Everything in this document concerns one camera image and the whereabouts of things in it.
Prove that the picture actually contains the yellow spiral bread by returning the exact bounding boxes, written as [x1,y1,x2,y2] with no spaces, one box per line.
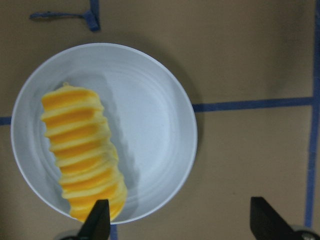
[41,83,128,222]

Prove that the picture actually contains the blue plate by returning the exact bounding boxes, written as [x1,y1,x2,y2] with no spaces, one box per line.
[10,43,198,225]

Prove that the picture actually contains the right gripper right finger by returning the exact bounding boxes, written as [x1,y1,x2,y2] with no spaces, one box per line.
[249,196,320,240]

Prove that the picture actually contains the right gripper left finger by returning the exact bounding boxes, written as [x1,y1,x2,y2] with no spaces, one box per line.
[56,199,111,240]

